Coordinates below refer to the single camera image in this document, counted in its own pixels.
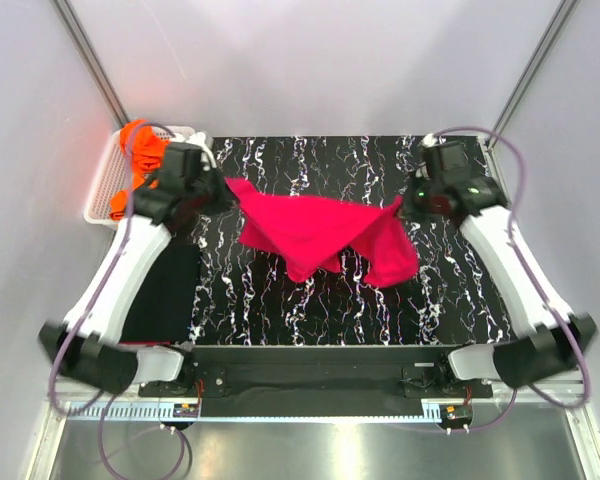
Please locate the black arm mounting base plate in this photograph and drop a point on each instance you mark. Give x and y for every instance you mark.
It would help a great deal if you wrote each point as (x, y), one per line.
(409, 371)

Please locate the white plastic basket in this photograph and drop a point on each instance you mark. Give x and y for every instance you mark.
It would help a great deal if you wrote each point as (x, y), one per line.
(111, 174)

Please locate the orange t shirt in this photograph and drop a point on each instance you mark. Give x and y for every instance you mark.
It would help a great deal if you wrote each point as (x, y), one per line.
(146, 146)

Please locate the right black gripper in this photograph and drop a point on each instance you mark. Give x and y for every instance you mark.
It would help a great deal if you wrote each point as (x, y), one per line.
(410, 205)

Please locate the magenta pink t shirt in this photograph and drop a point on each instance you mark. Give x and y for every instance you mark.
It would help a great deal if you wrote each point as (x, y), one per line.
(308, 232)

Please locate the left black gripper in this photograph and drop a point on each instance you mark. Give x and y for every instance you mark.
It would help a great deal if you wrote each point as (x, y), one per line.
(226, 198)

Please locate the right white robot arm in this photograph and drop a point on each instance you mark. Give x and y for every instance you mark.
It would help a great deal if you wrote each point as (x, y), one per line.
(550, 339)

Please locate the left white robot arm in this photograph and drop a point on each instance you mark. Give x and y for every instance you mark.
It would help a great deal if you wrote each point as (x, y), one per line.
(85, 347)

